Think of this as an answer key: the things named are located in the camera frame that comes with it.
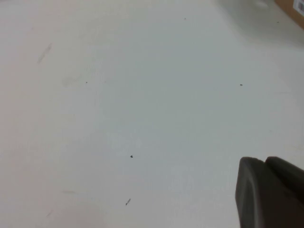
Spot brown cardboard shoe box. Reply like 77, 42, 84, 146
274, 0, 304, 29

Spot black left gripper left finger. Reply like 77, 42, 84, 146
234, 156, 283, 228

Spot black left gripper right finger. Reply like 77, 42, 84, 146
264, 156, 304, 228

